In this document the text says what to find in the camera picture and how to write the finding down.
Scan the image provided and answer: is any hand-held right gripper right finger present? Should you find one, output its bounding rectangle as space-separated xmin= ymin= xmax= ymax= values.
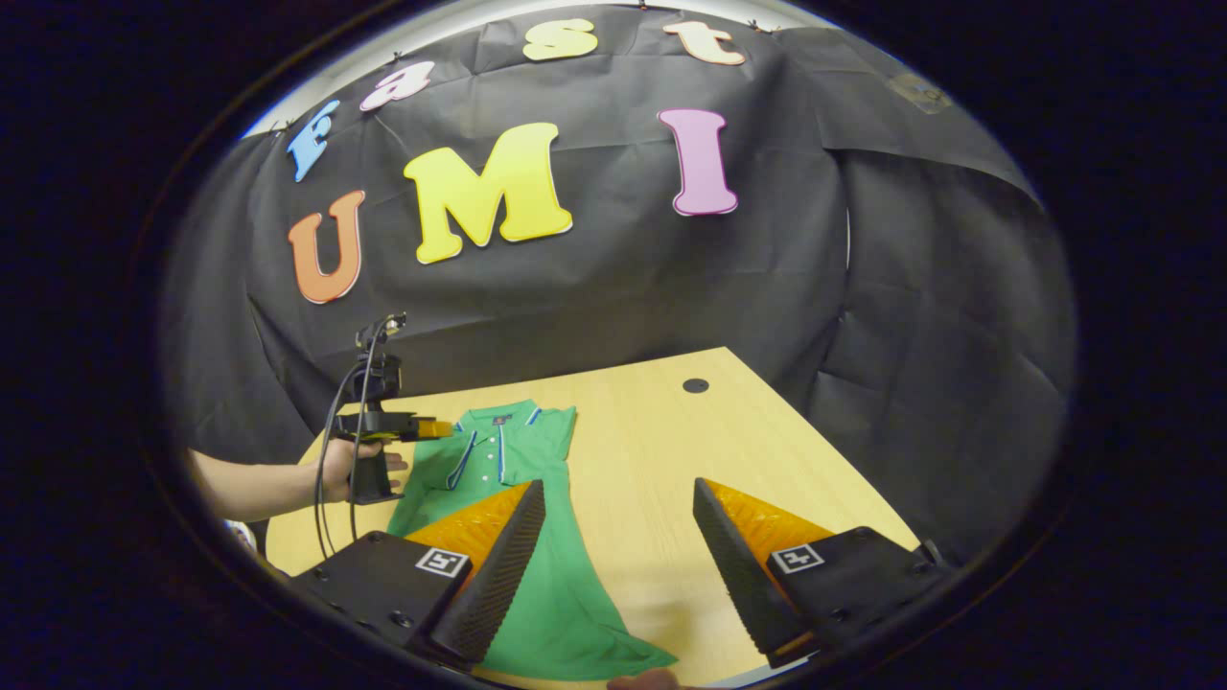
xmin=692 ymin=477 xmax=955 ymax=670

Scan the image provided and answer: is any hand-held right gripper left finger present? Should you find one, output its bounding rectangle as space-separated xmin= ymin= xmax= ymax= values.
xmin=288 ymin=479 xmax=547 ymax=672

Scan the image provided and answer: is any green T-shirt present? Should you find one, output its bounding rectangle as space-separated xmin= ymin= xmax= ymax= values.
xmin=386 ymin=399 xmax=680 ymax=682

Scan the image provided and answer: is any black backdrop cloth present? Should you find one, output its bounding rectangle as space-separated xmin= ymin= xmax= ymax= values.
xmin=161 ymin=4 xmax=1080 ymax=568

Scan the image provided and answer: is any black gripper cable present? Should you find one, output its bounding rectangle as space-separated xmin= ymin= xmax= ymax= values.
xmin=313 ymin=320 xmax=400 ymax=563

